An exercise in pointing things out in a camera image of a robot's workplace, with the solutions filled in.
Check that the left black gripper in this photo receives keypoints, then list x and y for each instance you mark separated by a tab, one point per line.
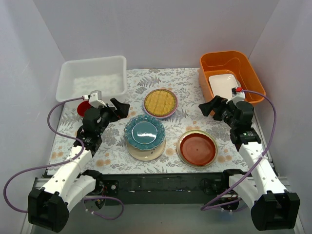
113	109

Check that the white rectangular dish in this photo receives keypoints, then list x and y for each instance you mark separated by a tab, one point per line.
221	85

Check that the red brown rimmed plate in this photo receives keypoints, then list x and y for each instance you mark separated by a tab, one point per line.
197	148

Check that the cream and blue plate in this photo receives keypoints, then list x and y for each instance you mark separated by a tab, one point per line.
147	155

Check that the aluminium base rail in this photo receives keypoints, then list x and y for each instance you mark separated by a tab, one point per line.
207	188

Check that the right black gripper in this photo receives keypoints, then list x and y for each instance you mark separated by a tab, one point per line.
220	107

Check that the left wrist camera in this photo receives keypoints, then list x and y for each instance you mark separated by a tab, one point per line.
94	99

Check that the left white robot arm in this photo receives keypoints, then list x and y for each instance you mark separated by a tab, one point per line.
50	205

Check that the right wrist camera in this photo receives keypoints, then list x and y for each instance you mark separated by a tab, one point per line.
237	95

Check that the white plastic bin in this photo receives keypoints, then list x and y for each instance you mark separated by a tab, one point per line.
81	77

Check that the teal scalloped ceramic plate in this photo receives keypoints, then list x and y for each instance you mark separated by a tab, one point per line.
144	132

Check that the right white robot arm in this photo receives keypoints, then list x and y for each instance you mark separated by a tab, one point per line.
272	206

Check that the pink round plate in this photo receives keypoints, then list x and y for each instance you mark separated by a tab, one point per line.
168	116

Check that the orange plastic bin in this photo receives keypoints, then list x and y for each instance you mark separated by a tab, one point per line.
227	62

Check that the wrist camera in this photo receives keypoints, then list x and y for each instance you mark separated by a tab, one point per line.
94	99
237	95

